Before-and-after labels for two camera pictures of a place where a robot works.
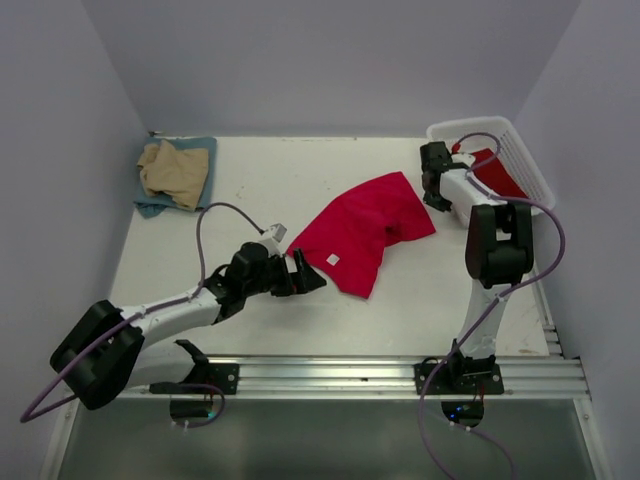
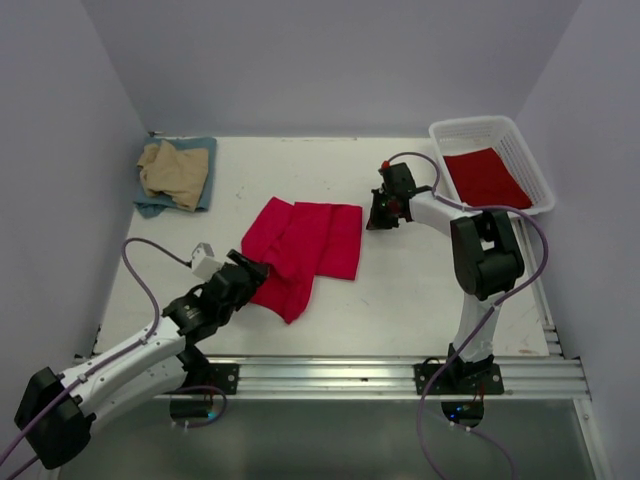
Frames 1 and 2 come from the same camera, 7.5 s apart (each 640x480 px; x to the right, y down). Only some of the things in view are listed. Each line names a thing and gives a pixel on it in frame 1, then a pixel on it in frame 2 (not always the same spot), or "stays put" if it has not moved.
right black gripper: (443, 205) -> (376, 221)
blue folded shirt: (154, 205) stays put
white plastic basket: (472, 135) stays put
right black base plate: (459, 379) stays put
